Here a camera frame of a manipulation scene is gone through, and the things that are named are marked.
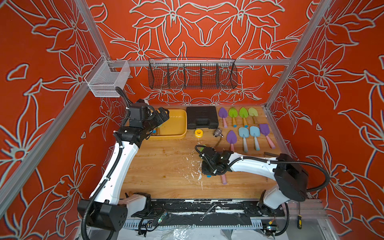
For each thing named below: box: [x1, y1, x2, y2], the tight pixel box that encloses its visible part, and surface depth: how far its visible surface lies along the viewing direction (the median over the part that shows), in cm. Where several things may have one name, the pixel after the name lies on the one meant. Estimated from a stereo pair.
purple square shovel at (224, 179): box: [221, 174, 227, 185], surface depth 82 cm
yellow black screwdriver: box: [297, 209, 303, 230], surface depth 71 cm
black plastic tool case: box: [186, 106, 219, 129], surface depth 106 cm
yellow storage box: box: [149, 109, 188, 140], surface depth 105 cm
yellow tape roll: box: [194, 129, 204, 138], surface depth 102 cm
